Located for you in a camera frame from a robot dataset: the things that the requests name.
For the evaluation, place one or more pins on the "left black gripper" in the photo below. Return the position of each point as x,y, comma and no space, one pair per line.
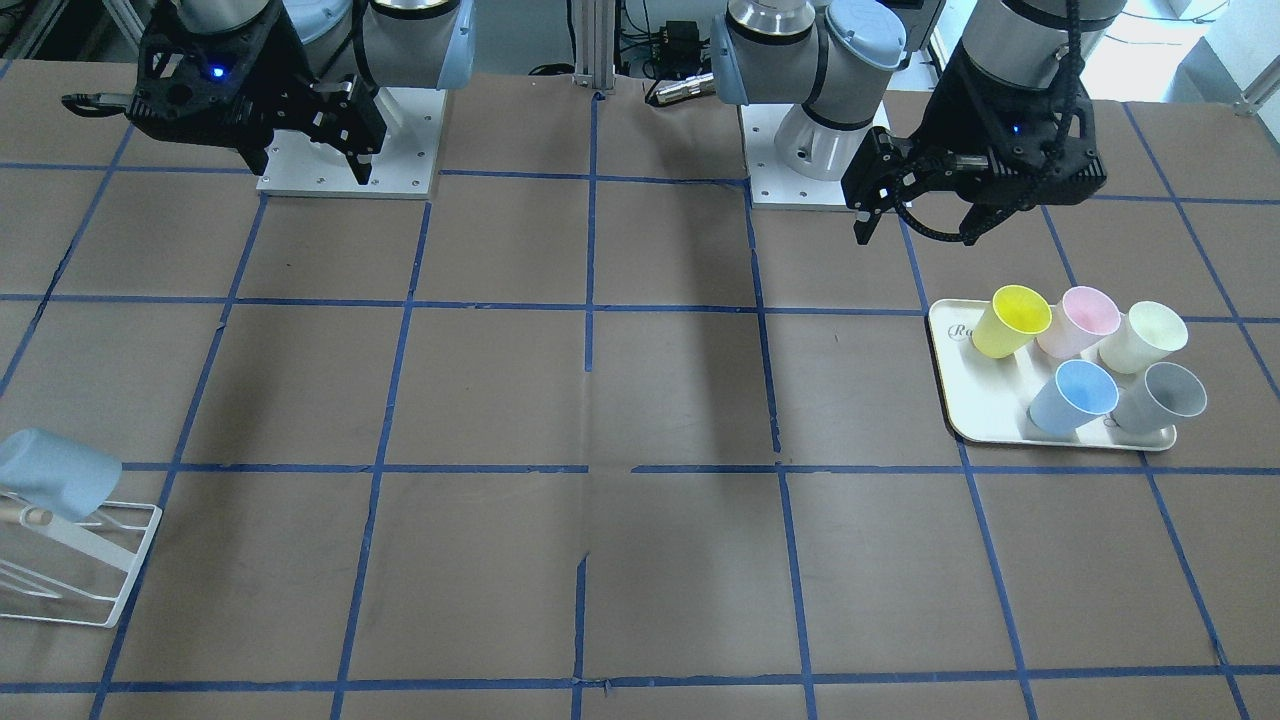
958,112

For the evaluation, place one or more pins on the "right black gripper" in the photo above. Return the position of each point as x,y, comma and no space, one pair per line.
283,72

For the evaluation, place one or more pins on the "pale blue plastic cup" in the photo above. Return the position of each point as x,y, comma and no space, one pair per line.
58,474

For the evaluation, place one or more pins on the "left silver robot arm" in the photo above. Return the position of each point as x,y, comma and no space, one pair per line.
836,61

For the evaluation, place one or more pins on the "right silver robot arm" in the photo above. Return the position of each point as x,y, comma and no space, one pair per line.
385,44

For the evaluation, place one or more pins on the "yellow plastic cup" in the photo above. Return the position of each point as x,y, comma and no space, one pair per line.
1015,316

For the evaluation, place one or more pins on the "pink plastic cup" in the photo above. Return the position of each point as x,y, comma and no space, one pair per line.
1083,317

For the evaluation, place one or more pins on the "cream plastic cup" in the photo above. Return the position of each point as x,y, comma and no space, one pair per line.
1149,332

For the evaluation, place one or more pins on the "grey plastic cup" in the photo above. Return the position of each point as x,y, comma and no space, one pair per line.
1161,396

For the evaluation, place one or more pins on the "cream serving tray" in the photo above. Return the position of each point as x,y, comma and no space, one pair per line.
987,400

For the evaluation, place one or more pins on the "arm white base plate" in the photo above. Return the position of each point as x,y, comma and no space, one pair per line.
404,169
780,195

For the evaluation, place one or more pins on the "aluminium frame post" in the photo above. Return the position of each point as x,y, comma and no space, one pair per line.
594,27

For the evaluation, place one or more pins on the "white wire cup rack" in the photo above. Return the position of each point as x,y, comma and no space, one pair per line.
78,573

